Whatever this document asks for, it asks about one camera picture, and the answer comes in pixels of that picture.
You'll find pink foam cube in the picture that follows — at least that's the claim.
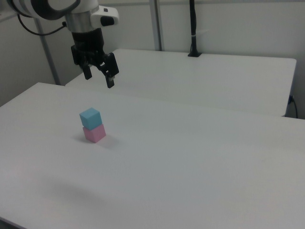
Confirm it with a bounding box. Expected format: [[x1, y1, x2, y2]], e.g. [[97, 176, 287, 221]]
[[82, 124, 107, 144]]

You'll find white side table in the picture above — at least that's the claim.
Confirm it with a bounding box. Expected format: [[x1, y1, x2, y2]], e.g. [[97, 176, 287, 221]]
[[64, 49, 297, 117]]

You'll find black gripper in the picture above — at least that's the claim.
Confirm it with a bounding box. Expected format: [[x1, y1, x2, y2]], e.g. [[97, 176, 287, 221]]
[[71, 27, 120, 89]]

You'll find black camera stand pole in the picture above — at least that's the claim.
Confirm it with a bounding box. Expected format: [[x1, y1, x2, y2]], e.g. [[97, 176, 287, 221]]
[[187, 0, 203, 58]]

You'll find black cable with blue plug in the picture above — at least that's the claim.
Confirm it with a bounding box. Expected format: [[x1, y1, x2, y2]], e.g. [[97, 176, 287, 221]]
[[288, 94, 299, 119]]

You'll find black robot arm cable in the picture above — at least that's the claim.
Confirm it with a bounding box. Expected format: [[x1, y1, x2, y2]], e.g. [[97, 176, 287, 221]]
[[17, 13, 67, 36]]

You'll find blue foam cube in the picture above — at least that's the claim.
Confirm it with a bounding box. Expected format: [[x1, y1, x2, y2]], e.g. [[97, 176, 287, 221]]
[[79, 107, 101, 131]]

